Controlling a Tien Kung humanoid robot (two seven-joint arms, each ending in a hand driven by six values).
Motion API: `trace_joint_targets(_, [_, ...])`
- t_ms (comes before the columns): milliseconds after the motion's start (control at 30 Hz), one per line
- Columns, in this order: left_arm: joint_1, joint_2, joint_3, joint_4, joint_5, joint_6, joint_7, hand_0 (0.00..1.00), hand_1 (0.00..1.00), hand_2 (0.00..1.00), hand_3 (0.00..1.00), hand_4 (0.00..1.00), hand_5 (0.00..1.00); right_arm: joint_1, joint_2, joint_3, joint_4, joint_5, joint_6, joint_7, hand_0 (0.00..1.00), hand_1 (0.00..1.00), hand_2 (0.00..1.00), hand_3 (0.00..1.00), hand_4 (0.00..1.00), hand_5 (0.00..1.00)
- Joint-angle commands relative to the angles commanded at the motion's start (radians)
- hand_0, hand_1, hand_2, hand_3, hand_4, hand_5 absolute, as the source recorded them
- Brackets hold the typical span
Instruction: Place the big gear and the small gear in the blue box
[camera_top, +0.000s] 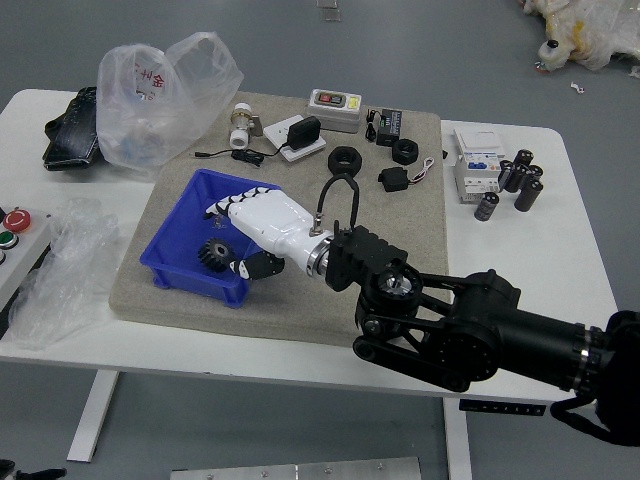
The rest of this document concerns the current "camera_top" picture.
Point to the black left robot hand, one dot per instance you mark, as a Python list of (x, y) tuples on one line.
[(20, 474)]

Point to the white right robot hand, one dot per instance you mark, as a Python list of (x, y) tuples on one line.
[(270, 220)]

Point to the blue plastic bin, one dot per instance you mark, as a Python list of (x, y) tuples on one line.
[(172, 250)]

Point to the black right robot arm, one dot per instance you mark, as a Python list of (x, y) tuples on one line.
[(480, 325)]

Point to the big black nut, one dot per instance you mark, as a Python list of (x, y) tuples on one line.
[(336, 165)]

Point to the small black nut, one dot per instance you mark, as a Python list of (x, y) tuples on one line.
[(400, 156)]

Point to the grey control button box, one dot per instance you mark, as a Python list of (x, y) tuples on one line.
[(22, 265)]

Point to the small metal screw piece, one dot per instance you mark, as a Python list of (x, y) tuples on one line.
[(218, 223)]

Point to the black toothed gear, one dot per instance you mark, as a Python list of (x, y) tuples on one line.
[(216, 254)]

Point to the white table leg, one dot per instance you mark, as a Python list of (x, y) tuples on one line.
[(92, 415), (457, 440)]

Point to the black power adapter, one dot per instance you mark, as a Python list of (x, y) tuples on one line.
[(302, 132)]

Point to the grey-brown felt mat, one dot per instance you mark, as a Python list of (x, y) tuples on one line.
[(300, 310)]

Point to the brass valve with white fittings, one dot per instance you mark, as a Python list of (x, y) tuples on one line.
[(241, 125)]

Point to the black printed electronic module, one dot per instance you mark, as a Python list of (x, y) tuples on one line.
[(389, 127)]

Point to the translucent bag with red print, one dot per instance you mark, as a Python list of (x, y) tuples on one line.
[(145, 125)]

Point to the white circuit breaker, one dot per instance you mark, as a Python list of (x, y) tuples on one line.
[(472, 170)]

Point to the crumpled clear plastic bag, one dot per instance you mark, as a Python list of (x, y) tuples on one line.
[(65, 270)]

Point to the black textured case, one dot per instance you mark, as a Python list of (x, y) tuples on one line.
[(70, 140)]

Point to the black cylindrical capacitor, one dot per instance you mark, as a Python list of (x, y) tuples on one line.
[(529, 196), (486, 206), (536, 172), (520, 177), (505, 177), (524, 156)]

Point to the grey floor plate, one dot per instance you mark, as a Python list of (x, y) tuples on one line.
[(329, 10)]

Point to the green push button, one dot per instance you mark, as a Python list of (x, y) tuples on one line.
[(6, 237)]

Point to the red emergency stop button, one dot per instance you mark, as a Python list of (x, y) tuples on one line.
[(17, 220)]

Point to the black table control panel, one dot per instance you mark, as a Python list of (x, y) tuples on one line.
[(502, 408)]

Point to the small white paper scrap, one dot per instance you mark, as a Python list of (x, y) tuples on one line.
[(578, 87)]

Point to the white wall socket plate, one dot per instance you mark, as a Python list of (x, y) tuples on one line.
[(274, 132)]

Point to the grey switch box, coloured buttons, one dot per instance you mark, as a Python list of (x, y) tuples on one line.
[(334, 117)]

